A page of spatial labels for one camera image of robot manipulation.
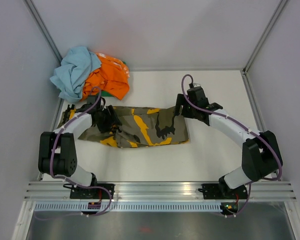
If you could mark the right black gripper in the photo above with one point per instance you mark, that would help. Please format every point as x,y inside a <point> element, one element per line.
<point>180,100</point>

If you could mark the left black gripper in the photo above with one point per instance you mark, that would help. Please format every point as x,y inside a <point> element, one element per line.
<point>112,120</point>

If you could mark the camouflage cargo trousers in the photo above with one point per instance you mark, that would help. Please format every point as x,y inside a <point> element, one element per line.
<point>141,127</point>

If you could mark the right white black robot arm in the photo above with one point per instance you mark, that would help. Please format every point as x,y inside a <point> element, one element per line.
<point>260,151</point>

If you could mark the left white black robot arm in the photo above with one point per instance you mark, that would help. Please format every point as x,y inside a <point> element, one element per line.
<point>57,149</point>

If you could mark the orange garment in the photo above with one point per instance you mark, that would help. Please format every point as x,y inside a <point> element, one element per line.
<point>95,79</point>

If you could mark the light blue garment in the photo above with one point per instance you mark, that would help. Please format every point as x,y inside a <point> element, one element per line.
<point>73,71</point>

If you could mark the right aluminium frame post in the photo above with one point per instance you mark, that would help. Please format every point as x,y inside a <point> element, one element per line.
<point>268,29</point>

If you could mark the aluminium frame post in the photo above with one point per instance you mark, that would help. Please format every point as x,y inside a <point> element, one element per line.
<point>268,29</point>
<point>43,29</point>

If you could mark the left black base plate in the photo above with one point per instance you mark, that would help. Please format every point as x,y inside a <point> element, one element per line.
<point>93,193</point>

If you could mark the white slotted cable duct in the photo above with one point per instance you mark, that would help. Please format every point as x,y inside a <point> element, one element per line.
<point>135,206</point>

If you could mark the aluminium mounting rail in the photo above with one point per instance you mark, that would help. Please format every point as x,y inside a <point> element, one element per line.
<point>160,191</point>

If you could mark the left aluminium frame post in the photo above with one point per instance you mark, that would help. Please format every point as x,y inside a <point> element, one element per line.
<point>43,29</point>

